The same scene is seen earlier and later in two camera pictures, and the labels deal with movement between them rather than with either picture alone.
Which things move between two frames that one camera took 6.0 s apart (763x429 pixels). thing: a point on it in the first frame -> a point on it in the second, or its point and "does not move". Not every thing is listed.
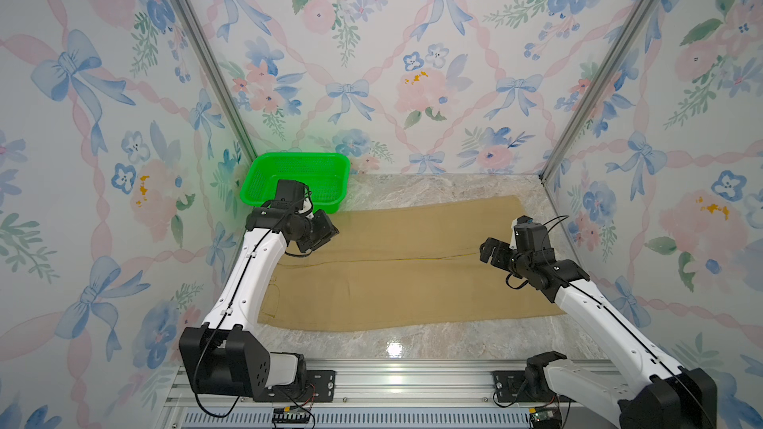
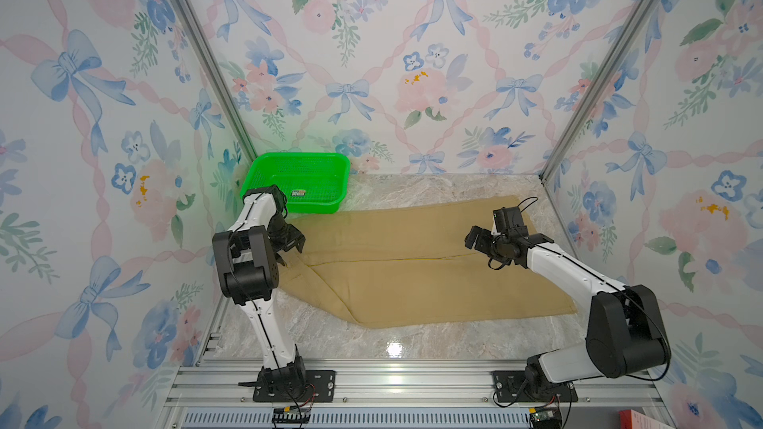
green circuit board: (548, 417) does not move
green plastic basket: (326, 175) does not move
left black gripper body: (316, 231) -> (286, 235)
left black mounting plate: (316, 386) does not move
